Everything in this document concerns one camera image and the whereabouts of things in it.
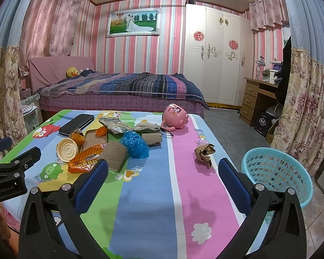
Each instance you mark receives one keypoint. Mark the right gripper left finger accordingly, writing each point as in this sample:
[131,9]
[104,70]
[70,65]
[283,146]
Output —
[51,226]

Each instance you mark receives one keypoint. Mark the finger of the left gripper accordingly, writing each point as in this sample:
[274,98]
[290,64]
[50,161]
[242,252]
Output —
[21,163]
[5,143]

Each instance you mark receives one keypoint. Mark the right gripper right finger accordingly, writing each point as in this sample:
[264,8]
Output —
[273,226]

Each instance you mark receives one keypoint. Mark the cream plastic lid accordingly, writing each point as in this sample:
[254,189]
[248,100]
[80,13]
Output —
[67,149]

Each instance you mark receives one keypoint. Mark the orange snack wrapper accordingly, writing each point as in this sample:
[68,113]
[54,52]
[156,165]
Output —
[84,161]

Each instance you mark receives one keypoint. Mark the turquoise plastic laundry basket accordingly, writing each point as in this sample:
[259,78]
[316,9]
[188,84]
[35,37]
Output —
[278,171]

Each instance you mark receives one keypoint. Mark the orange plastic cap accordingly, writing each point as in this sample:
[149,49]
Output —
[102,131]

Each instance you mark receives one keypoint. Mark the brown cardboard piece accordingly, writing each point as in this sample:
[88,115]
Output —
[114,153]

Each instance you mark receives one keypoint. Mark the grey printed foil packet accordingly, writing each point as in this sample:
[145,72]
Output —
[115,125]

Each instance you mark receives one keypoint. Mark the blue plastic bag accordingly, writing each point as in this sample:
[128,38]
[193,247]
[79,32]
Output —
[136,146]

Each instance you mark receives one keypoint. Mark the brown paper ball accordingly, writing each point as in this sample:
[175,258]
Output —
[203,153]

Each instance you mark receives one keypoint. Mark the brown paper wad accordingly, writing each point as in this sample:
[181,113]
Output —
[78,137]

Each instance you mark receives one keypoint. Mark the floral curtain left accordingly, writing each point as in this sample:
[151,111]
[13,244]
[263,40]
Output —
[12,13]

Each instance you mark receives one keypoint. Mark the floral curtain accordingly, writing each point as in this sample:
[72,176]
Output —
[12,13]
[300,132]

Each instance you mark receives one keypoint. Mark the white bedside stool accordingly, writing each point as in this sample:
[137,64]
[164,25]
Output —
[32,112]

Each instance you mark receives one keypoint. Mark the black rectangular case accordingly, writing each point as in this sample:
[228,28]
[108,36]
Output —
[79,122]

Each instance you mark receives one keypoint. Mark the brown rectangular tray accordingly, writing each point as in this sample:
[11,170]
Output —
[92,139]

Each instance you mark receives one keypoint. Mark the bed with plaid quilt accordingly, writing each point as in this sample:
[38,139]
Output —
[93,90]

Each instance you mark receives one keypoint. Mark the yellow duck plush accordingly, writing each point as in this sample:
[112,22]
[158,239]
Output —
[72,72]

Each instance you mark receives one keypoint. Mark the floral curtain right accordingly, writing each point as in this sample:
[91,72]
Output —
[300,132]

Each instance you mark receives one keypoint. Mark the black box under desk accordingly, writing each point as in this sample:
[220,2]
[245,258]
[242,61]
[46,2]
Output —
[263,123]

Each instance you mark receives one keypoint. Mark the pink window curtain left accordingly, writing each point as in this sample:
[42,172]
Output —
[48,29]

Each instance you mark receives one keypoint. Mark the wooden desk with drawers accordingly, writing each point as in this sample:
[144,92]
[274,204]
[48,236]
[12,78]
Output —
[258,96]

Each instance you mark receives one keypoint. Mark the pink piggy bank mug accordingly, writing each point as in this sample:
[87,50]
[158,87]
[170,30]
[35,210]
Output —
[174,117]

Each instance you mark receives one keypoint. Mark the desk lamp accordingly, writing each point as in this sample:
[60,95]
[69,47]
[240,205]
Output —
[260,62]

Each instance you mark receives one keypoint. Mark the framed wedding photo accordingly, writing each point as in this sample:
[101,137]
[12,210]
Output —
[134,22]

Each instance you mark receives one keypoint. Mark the white wardrobe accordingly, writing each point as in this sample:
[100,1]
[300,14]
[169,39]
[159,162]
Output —
[219,53]

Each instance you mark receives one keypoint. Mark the pink valance curtain right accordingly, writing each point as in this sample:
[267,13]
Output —
[268,13]

